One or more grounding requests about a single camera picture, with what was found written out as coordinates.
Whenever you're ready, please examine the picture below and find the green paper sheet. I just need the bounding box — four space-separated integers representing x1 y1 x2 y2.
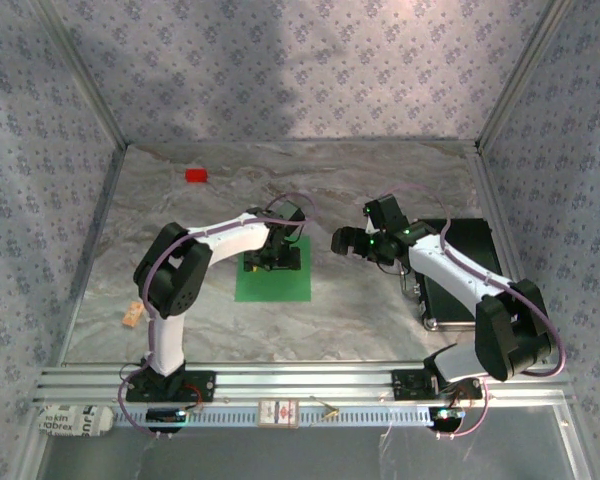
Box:
234 235 314 304

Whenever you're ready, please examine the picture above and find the small orange tag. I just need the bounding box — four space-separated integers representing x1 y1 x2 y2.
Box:
121 300 145 329

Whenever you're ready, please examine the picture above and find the small card with red print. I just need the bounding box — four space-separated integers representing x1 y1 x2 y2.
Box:
257 398 300 430

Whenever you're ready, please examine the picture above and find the small brass clip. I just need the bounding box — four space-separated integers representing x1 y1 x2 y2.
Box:
309 396 340 426

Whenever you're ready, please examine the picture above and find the white roll with black print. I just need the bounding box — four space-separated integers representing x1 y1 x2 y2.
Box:
36 404 115 440

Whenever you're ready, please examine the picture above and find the black case with chrome handle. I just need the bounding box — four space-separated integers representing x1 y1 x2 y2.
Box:
404 218 504 332

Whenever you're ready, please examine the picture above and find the aluminium side rail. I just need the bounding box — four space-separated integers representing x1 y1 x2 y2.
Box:
54 144 131 366
467 142 551 364

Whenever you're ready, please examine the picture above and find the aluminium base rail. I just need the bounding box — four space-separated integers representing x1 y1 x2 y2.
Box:
32 363 576 404

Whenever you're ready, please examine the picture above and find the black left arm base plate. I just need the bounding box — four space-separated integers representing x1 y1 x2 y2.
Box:
124 369 217 404

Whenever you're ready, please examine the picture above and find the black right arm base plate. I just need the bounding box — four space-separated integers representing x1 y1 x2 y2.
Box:
390 368 483 401

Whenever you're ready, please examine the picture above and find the white slotted cable duct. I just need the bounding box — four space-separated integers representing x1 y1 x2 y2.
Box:
112 404 436 429

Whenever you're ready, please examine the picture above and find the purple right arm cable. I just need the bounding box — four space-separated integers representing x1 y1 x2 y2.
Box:
374 182 567 441

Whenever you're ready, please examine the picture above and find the aluminium frame post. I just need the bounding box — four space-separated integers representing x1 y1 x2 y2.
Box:
474 0 579 151

